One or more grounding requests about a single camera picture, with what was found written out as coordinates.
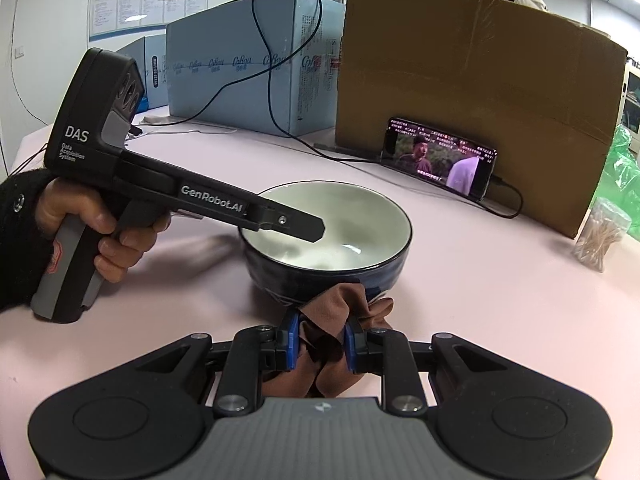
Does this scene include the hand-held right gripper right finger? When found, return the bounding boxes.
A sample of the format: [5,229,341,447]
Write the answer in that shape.
[343,316,513,415]

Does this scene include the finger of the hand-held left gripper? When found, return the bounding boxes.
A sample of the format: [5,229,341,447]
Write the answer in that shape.
[243,195,327,243]

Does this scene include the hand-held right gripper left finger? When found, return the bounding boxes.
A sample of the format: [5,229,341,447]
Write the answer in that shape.
[132,309,302,415]

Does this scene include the brown cloth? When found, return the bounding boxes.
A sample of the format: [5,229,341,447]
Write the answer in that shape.
[262,282,396,398]

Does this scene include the dark blue ceramic bowl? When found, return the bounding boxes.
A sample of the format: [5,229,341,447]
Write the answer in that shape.
[237,180,413,308]

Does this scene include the person's left hand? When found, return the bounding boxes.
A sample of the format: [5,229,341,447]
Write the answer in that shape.
[34,176,170,285]

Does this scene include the small light blue box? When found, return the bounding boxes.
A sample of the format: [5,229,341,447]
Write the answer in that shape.
[116,35,170,111]

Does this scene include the large light blue box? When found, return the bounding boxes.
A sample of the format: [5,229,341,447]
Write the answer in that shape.
[165,0,347,137]

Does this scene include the black smartphone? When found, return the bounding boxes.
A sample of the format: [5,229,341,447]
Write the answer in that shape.
[381,117,498,203]

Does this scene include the large brown cardboard box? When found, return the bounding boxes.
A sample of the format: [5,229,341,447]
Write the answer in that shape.
[334,0,628,240]

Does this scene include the clear cotton swab container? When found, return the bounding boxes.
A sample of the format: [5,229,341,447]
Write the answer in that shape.
[572,196,633,274]

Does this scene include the green plastic bag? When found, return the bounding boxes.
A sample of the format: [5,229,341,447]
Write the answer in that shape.
[595,124,640,242]

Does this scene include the glass door cabinet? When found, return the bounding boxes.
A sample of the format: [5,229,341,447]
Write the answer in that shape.
[619,52,640,128]

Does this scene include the black power cable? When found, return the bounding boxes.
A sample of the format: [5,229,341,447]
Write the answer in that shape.
[127,0,323,148]

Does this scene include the black phone charging cable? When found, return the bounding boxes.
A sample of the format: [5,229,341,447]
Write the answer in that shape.
[250,0,525,220]

